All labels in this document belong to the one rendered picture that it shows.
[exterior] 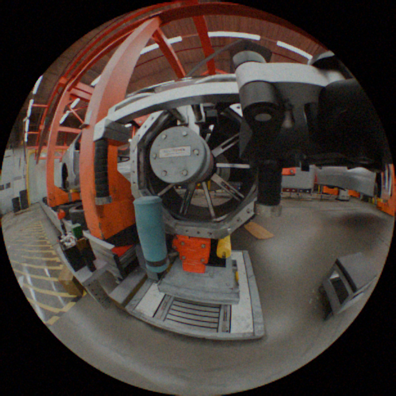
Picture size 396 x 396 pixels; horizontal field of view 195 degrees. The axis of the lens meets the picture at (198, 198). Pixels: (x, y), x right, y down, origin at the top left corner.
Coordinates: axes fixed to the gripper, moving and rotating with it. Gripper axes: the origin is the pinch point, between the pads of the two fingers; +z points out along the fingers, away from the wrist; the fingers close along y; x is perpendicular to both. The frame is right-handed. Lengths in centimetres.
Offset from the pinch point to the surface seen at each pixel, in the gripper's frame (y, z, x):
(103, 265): -54, 3, -38
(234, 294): 5, 27, -69
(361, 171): 229, 89, 25
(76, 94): -255, 44, 179
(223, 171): -6, 74, 1
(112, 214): -59, 20, -20
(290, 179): 44, 63, -3
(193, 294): -18, 23, -67
